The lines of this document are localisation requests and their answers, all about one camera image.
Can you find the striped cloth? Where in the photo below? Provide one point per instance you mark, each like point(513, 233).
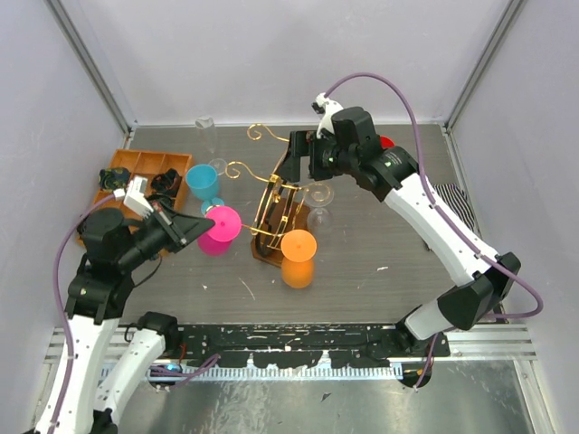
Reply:
point(456, 199)

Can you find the blue plastic wine glass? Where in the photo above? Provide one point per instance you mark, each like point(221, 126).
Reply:
point(203, 182)

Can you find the red plastic wine glass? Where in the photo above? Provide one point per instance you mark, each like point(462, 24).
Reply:
point(386, 142)

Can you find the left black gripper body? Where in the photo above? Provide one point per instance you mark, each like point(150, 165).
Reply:
point(155, 235)

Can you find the gold wire glass rack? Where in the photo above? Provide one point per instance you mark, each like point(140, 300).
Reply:
point(281, 208)

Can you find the clear wine glass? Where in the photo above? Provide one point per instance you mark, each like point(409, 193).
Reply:
point(318, 197)
point(209, 136)

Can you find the orange plastic wine glass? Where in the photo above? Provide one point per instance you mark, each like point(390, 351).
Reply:
point(298, 248)

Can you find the black mounting base plate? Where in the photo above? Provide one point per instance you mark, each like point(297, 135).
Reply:
point(295, 345)

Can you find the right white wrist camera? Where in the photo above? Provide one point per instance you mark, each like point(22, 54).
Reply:
point(326, 108)

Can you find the pink plastic wine glass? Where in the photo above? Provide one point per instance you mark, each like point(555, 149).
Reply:
point(227, 227)

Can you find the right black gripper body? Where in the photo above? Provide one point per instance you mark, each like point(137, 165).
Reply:
point(326, 160)

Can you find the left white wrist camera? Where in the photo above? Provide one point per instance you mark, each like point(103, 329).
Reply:
point(133, 198)

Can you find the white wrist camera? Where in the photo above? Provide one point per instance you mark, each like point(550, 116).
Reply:
point(133, 198)
point(326, 108)

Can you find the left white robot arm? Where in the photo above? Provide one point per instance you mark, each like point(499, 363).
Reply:
point(81, 401)

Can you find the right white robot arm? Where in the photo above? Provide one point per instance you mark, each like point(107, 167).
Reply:
point(346, 143)

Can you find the dark patterned rolled sock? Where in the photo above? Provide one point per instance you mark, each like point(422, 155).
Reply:
point(113, 178)

